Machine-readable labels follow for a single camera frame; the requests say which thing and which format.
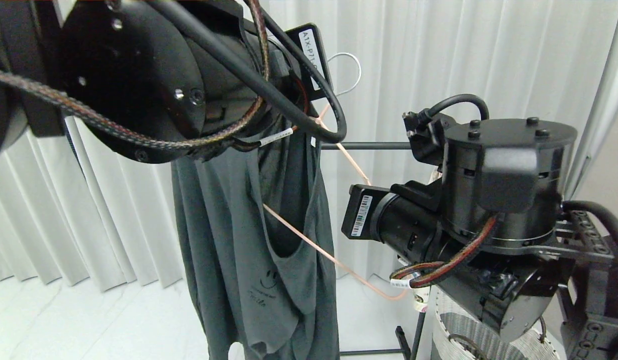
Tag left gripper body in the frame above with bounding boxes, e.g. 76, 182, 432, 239
58, 0, 336, 164

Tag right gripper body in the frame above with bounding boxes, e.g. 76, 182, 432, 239
340, 180, 446, 264

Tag cream printed shorts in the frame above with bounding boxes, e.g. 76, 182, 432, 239
411, 167, 443, 315

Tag pink clothes hanger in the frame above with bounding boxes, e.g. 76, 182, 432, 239
262, 52, 413, 302

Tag dark blue garment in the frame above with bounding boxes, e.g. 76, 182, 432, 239
170, 99, 341, 360

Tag black clothes rack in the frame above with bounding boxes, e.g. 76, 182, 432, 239
318, 141, 429, 360

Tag white laundry basket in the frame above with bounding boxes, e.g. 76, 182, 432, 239
431, 287, 563, 360

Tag white curtain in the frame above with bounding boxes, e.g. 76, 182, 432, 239
0, 0, 618, 294

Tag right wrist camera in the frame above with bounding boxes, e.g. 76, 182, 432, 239
402, 110, 458, 167

